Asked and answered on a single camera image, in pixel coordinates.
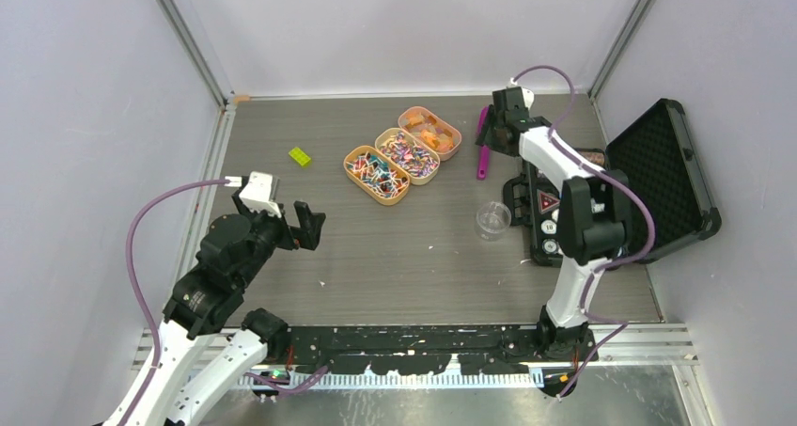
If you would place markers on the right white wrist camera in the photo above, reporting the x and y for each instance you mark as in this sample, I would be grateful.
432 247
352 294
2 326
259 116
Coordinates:
517 96

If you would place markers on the magenta plastic scoop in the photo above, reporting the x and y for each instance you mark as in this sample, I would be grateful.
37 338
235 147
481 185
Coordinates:
483 163

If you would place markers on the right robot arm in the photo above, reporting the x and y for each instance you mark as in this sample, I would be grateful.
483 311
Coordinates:
593 224

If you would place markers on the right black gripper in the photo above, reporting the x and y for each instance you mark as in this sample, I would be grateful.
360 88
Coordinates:
487 138

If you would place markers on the clear plastic cup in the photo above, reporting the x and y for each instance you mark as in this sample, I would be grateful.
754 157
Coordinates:
492 221

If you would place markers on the black poker chip case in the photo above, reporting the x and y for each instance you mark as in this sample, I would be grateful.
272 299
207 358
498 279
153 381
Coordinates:
657 154

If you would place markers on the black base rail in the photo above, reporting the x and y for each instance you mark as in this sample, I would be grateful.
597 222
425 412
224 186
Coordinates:
425 349

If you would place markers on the tan tray round lollipops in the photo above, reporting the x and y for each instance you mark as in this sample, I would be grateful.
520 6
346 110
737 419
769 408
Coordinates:
377 175

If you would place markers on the cream tray swirl lollipops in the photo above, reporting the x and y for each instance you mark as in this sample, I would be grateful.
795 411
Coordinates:
410 154

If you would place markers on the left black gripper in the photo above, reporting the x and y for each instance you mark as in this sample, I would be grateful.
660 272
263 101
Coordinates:
308 237

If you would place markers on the pink tray popsicle candies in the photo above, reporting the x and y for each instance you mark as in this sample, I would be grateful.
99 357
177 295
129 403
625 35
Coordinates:
431 130

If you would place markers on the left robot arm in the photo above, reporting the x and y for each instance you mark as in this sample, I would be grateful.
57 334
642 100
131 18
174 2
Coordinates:
236 247

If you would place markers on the yellow-green toy brick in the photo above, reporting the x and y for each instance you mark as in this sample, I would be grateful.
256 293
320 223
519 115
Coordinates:
300 157

